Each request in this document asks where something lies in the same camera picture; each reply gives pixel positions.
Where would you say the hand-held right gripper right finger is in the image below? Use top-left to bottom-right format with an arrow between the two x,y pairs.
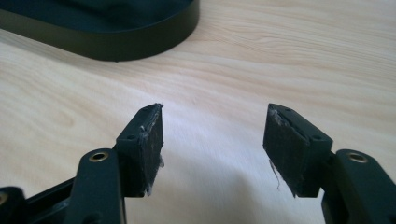
262,103 -> 334,199

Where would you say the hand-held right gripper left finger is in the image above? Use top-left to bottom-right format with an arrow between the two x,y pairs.
115,103 -> 165,198

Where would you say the black key rack with tray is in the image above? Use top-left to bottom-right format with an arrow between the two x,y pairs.
0,0 -> 201,63

